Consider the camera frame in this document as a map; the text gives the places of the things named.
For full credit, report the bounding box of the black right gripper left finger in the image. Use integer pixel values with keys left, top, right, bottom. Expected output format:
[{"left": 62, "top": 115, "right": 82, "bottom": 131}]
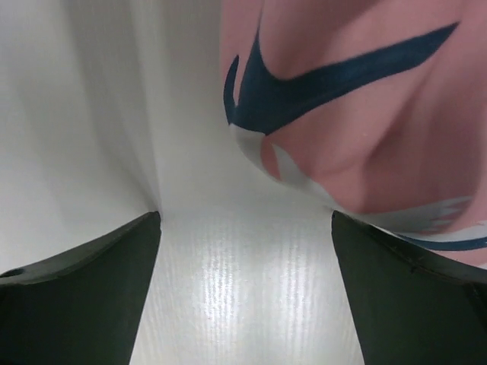
[{"left": 1, "top": 212, "right": 161, "bottom": 364}]

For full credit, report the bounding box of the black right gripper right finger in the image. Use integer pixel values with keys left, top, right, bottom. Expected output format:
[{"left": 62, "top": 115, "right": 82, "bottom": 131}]
[{"left": 332, "top": 211, "right": 486, "bottom": 364}]

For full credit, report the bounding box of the pink patterned cloth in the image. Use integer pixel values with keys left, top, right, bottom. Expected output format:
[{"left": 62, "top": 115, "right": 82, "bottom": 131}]
[{"left": 221, "top": 1, "right": 486, "bottom": 268}]

